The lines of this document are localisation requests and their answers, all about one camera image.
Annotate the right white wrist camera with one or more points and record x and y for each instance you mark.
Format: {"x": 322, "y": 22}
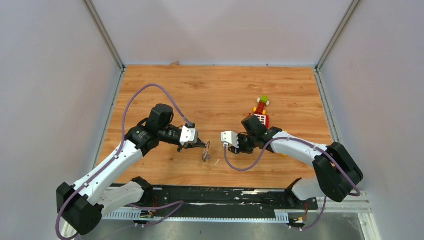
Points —
{"x": 230, "y": 138}

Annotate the red green toy brick car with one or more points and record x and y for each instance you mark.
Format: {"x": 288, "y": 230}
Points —
{"x": 262, "y": 103}

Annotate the white slotted cable duct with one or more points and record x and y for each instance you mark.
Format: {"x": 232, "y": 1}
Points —
{"x": 127, "y": 214}

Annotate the red white toy block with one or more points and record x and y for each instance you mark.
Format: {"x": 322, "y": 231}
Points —
{"x": 264, "y": 119}

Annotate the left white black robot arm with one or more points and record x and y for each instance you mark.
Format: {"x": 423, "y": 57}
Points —
{"x": 84, "y": 203}

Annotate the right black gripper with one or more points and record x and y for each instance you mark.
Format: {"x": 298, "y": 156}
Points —
{"x": 240, "y": 149}

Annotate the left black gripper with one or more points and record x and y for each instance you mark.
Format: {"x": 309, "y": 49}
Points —
{"x": 199, "y": 144}

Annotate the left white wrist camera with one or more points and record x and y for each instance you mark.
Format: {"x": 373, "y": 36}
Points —
{"x": 189, "y": 135}

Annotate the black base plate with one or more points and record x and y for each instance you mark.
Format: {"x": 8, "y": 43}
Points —
{"x": 223, "y": 202}

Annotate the silver keyring with clips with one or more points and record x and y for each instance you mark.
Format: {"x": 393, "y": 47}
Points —
{"x": 206, "y": 155}

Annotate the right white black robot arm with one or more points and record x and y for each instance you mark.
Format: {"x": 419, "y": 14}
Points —
{"x": 336, "y": 173}

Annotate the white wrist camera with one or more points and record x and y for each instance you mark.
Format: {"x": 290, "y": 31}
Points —
{"x": 189, "y": 135}
{"x": 230, "y": 138}

